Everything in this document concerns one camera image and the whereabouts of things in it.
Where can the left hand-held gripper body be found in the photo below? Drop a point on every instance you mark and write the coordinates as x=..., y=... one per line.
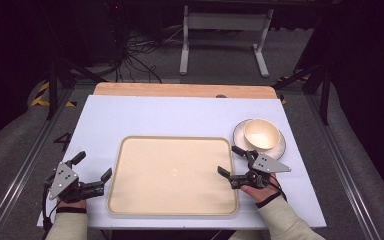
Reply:
x=63, y=180

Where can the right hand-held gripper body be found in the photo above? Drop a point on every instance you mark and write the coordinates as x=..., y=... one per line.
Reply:
x=266, y=164

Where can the white plate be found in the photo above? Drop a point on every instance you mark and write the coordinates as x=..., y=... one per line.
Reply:
x=240, y=135

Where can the cream bowl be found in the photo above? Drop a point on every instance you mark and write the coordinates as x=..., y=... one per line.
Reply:
x=261, y=134

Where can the beige tray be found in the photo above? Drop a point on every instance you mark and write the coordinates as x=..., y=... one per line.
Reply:
x=173, y=175

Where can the person's left hand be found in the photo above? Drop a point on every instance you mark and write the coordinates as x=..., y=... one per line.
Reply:
x=71, y=204

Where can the person's right hand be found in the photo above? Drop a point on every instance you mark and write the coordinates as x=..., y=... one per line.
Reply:
x=263, y=193

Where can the yellow black floor tape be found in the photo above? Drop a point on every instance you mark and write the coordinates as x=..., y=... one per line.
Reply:
x=40, y=98
x=291, y=78

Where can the white board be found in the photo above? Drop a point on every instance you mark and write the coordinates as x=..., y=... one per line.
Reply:
x=153, y=116

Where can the black metal stand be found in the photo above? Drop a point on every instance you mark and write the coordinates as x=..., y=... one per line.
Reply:
x=325, y=86
x=52, y=86

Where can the wooden table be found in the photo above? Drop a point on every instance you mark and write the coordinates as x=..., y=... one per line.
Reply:
x=180, y=90

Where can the white metal stand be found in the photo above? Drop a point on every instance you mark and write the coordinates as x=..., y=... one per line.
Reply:
x=225, y=21

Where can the black triangular bracket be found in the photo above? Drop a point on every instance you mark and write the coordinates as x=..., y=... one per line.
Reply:
x=66, y=140

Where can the aluminium rail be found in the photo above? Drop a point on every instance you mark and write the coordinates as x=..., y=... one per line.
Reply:
x=343, y=166
x=26, y=166

